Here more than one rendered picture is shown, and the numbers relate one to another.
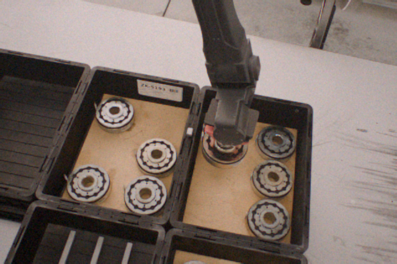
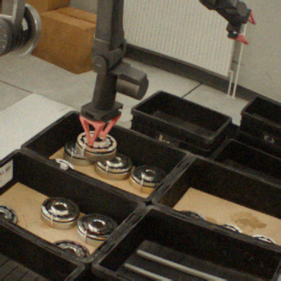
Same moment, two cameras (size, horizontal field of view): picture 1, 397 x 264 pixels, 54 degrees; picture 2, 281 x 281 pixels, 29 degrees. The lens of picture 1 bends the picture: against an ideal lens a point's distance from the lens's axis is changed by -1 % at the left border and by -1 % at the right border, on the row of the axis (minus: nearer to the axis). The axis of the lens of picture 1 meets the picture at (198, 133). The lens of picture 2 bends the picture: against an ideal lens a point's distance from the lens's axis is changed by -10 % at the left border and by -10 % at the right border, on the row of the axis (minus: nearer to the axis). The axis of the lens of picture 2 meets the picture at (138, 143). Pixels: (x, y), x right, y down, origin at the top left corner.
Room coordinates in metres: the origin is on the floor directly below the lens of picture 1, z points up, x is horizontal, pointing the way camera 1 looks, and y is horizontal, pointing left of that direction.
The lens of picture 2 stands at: (0.01, 1.17, 1.72)
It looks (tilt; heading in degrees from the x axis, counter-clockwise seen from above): 29 degrees down; 286
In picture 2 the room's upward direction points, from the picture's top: 10 degrees clockwise
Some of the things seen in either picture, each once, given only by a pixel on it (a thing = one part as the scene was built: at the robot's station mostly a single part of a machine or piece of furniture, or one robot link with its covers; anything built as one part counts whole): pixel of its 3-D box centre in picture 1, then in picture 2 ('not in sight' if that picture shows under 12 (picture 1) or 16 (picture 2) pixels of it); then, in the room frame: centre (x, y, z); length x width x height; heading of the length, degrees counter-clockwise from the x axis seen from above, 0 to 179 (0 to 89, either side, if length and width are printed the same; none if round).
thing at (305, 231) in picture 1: (247, 161); (104, 154); (0.47, -0.12, 0.92); 0.40 x 0.30 x 0.02; 174
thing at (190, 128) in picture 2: not in sight; (175, 156); (0.49, -1.19, 0.37); 0.40 x 0.30 x 0.45; 172
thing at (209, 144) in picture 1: (225, 142); (96, 141); (0.47, -0.06, 0.98); 0.10 x 0.10 x 0.01
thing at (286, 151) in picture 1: (276, 140); (81, 148); (0.57, -0.21, 0.86); 0.10 x 0.10 x 0.01
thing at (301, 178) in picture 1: (244, 171); (102, 170); (0.47, -0.12, 0.87); 0.40 x 0.30 x 0.11; 174
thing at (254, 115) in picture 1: (233, 111); (103, 99); (0.47, -0.06, 1.11); 0.10 x 0.07 x 0.07; 78
